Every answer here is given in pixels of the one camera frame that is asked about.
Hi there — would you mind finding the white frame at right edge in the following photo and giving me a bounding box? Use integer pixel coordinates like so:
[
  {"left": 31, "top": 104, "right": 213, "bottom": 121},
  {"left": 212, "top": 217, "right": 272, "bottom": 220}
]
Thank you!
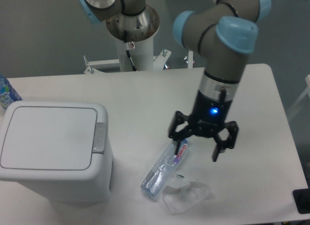
[{"left": 287, "top": 75, "right": 310, "bottom": 121}]

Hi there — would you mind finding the crumpled clear plastic wrapper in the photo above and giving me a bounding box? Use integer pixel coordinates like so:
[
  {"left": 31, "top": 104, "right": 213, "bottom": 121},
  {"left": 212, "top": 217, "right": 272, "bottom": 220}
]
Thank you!
[{"left": 162, "top": 174, "right": 214, "bottom": 215}]

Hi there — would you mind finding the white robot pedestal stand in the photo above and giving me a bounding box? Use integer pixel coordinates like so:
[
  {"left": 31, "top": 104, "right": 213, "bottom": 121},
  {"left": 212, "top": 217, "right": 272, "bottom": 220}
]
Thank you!
[{"left": 83, "top": 4, "right": 196, "bottom": 75}]

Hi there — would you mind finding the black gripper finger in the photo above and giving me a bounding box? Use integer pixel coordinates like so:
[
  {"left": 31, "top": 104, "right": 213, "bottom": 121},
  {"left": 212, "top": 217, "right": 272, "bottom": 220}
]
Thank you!
[
  {"left": 212, "top": 121, "right": 239, "bottom": 161},
  {"left": 168, "top": 111, "right": 193, "bottom": 155}
]

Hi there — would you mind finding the clear empty plastic bottle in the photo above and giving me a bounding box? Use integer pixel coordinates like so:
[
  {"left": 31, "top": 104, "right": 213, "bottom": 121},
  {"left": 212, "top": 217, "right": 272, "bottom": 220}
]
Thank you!
[{"left": 140, "top": 138, "right": 188, "bottom": 199}]

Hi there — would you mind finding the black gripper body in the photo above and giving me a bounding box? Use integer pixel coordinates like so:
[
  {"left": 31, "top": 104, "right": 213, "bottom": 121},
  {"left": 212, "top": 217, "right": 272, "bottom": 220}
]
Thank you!
[{"left": 188, "top": 89, "right": 232, "bottom": 138}]

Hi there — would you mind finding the black device at table edge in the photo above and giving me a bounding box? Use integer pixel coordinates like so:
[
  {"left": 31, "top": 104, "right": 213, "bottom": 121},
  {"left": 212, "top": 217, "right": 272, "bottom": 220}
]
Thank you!
[{"left": 293, "top": 188, "right": 310, "bottom": 214}]

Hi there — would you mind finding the white push-lid trash can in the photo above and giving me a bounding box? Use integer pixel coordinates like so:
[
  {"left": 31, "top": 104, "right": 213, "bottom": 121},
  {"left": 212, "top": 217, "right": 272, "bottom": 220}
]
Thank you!
[{"left": 0, "top": 101, "right": 113, "bottom": 202}]

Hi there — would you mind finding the blue labelled bottle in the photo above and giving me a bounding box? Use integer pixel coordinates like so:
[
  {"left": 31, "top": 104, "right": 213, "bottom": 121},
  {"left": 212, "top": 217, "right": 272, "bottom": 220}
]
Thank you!
[{"left": 0, "top": 75, "right": 22, "bottom": 110}]

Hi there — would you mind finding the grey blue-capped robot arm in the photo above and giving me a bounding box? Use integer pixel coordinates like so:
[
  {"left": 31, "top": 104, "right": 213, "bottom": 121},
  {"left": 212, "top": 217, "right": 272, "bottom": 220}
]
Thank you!
[{"left": 78, "top": 0, "right": 271, "bottom": 161}]

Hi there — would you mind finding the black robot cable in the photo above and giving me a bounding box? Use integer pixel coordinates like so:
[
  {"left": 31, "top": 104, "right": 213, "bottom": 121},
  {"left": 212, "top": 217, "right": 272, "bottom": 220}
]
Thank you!
[{"left": 123, "top": 30, "right": 139, "bottom": 72}]

